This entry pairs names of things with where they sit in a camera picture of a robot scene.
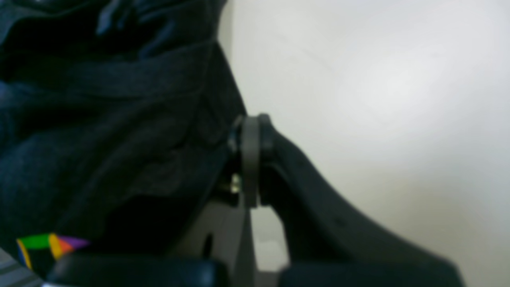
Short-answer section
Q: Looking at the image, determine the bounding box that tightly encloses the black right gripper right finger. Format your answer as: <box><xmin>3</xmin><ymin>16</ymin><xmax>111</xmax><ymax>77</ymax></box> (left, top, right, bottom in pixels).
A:
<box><xmin>257</xmin><ymin>114</ymin><xmax>464</xmax><ymax>287</ymax></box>

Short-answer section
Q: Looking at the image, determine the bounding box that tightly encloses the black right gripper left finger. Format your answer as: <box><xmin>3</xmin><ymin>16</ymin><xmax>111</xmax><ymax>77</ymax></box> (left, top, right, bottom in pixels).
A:
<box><xmin>44</xmin><ymin>116</ymin><xmax>262</xmax><ymax>287</ymax></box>

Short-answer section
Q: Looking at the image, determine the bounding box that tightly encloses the black T-shirt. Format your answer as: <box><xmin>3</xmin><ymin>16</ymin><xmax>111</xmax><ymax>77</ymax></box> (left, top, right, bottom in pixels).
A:
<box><xmin>1</xmin><ymin>0</ymin><xmax>246</xmax><ymax>277</ymax></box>

